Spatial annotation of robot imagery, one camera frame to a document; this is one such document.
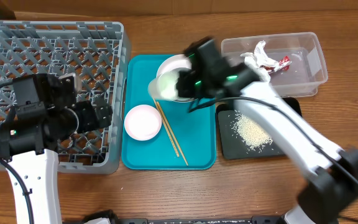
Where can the white rice pile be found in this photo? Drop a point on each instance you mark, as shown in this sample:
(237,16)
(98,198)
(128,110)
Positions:
(249,133)

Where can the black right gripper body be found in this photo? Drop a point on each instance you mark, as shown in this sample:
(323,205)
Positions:
(187,83)

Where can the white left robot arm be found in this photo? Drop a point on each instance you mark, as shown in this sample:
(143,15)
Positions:
(32,164)

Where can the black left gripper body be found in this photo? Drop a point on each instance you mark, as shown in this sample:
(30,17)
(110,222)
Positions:
(81,119)

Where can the red foil wrapper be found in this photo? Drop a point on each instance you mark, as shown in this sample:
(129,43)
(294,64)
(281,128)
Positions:
(283,64)

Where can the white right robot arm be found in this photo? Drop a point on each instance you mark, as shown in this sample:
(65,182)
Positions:
(330,171)

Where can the teal plastic tray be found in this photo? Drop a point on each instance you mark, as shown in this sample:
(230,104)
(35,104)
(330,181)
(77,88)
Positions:
(195,132)

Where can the clear plastic bin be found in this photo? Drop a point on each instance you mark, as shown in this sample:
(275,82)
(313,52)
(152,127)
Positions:
(308,67)

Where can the large pink plate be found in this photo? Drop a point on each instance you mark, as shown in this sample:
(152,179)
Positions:
(174,63)

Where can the grey bowl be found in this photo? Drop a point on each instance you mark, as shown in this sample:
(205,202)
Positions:
(163,87)

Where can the grey plastic dish rack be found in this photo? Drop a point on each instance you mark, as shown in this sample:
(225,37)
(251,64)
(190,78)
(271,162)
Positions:
(98,52)

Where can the black tray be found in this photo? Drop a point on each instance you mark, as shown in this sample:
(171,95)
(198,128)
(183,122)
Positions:
(233,148)

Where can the white napkin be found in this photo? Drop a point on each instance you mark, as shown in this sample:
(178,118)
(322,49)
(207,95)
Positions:
(259,61)

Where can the small pink bowl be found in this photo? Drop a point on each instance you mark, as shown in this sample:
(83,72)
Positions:
(143,122)

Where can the wooden chopstick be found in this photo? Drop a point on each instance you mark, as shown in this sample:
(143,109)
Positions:
(165,124)
(178,146)

